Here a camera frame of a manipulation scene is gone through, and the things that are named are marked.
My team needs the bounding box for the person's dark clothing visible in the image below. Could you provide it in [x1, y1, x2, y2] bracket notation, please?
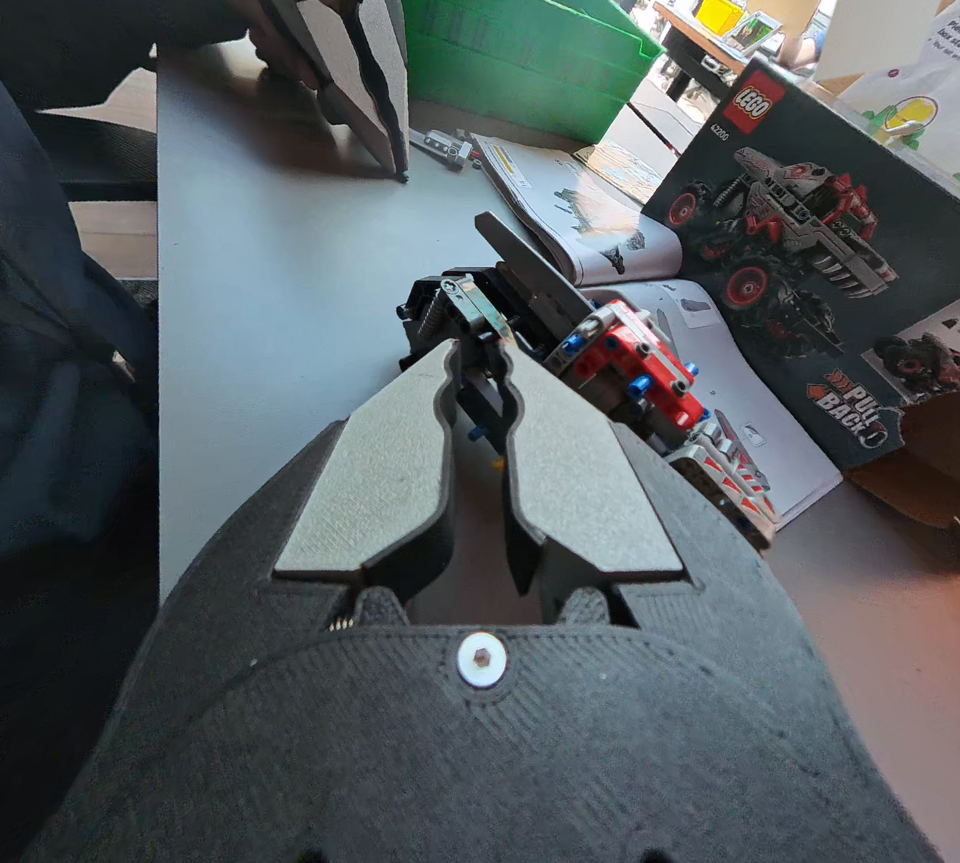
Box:
[0, 75, 162, 863]

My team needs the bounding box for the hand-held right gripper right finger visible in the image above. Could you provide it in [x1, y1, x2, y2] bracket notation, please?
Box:
[495, 350, 687, 598]

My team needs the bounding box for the background wooden table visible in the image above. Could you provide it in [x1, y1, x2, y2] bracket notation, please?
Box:
[652, 0, 759, 103]

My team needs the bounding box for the small picture frame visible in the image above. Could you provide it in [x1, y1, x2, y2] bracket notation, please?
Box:
[721, 11, 783, 54]

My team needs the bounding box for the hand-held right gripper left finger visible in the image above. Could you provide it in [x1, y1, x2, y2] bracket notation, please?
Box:
[272, 338, 462, 608]

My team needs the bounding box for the small grey lego assembly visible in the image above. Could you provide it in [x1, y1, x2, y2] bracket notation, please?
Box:
[408, 126, 485, 173]

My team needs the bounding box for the black office chair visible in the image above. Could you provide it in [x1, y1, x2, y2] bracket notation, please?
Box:
[30, 111, 160, 204]

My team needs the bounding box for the person's left forearm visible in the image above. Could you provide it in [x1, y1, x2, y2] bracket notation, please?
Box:
[0, 0, 252, 110]

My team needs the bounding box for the green plastic bin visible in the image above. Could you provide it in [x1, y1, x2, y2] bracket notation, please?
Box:
[390, 0, 665, 146]

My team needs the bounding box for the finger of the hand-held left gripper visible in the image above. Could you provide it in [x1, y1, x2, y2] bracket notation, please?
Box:
[294, 0, 400, 172]
[358, 0, 413, 177]

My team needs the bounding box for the lego truck model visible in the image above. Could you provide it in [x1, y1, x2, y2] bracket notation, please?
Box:
[396, 210, 781, 553]

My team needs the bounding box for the lego instruction booklet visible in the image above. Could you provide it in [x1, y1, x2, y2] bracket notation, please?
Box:
[471, 134, 845, 528]

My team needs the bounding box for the dark lego set box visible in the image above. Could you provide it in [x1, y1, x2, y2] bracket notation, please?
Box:
[641, 56, 960, 530]

